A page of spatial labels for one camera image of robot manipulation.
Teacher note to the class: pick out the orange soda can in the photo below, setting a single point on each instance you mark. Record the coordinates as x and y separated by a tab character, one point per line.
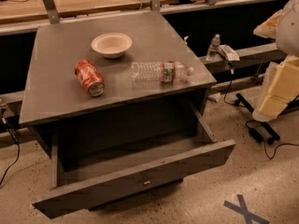
90	79

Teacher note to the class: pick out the grey top drawer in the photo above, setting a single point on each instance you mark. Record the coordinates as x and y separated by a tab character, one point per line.
116	173

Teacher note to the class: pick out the wooden bench left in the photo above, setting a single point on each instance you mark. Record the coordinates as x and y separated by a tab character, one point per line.
12	11

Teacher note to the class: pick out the grey wooden drawer cabinet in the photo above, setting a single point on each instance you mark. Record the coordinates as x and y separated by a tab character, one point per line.
57	109

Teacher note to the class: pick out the clear plastic water bottle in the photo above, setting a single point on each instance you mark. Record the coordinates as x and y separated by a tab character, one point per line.
165	72

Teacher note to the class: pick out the blue tape cross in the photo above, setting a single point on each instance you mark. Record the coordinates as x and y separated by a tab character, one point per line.
243	210

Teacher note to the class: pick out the white paper bowl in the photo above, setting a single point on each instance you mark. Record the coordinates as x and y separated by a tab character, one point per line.
112	45

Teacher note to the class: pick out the small upright water bottle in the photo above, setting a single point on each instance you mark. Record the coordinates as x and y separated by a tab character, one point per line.
213	47

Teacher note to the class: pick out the white packet on rail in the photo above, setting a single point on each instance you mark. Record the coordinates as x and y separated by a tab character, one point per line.
228	53

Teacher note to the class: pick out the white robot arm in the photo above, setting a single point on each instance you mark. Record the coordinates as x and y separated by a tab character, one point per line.
287	36

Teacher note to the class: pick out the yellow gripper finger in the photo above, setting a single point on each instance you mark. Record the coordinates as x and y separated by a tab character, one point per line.
280	87
268	28

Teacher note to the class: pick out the black power adapter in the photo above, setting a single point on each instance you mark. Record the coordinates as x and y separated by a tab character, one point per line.
270	139

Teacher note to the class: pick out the grey metal rail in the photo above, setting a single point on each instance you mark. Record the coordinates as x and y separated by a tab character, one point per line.
247	57

